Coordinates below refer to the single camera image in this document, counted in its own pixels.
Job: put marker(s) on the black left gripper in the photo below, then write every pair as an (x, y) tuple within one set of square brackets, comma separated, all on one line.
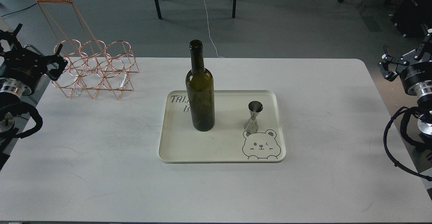
[(25, 65)]

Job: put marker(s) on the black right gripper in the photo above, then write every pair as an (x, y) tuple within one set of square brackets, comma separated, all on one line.
[(413, 67)]

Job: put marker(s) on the steel double jigger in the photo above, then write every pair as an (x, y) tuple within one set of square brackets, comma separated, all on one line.
[(251, 125)]

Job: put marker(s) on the dark green wine bottle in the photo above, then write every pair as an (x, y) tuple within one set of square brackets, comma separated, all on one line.
[(200, 89)]

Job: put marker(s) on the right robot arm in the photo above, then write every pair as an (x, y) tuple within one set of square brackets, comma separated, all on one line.
[(422, 112)]

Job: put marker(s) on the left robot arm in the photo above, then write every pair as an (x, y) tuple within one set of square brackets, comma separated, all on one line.
[(12, 106)]

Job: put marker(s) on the black equipment case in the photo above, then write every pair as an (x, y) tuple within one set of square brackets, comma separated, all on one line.
[(411, 15)]

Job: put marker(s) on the cream bear serving tray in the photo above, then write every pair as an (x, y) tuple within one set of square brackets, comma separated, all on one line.
[(226, 142)]

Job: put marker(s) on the copper wire bottle rack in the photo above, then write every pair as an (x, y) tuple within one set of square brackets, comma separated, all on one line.
[(93, 66)]

